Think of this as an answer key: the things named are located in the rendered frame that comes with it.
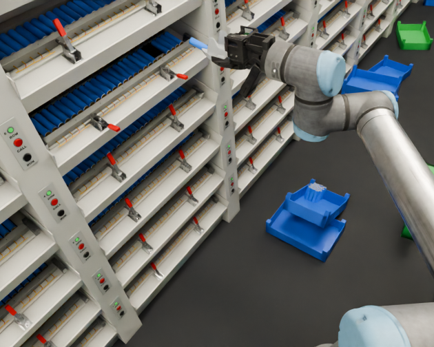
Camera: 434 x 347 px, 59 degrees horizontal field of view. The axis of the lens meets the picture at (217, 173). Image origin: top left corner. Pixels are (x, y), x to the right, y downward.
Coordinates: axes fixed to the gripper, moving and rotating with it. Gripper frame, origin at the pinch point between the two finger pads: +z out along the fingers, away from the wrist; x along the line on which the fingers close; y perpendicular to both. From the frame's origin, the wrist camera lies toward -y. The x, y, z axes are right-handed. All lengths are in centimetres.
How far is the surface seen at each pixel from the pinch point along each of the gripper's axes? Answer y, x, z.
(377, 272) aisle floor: -102, -28, -52
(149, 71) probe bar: -5.7, 9.1, 15.9
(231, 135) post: -49, -21, 13
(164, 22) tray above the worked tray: 7.2, 3.3, 11.5
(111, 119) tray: -9.4, 27.6, 12.9
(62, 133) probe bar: -6.2, 40.4, 15.4
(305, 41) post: -38, -84, 15
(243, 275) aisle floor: -101, 5, -7
